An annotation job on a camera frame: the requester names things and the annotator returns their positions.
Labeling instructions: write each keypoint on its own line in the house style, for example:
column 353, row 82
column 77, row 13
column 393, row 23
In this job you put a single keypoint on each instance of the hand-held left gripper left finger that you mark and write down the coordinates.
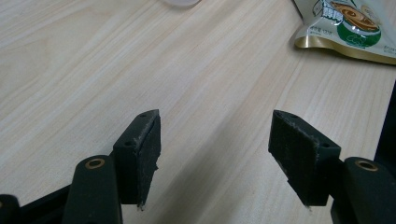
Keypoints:
column 141, row 155

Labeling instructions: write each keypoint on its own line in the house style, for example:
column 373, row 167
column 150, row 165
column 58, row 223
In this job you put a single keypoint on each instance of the green and white snack packet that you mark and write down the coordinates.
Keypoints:
column 351, row 28

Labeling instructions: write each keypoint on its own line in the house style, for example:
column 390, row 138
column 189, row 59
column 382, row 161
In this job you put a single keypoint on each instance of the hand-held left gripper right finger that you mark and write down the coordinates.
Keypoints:
column 302, row 158

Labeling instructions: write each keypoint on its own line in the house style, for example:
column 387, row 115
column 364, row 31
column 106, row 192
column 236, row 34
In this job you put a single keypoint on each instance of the clear plastic container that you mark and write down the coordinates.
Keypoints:
column 182, row 2

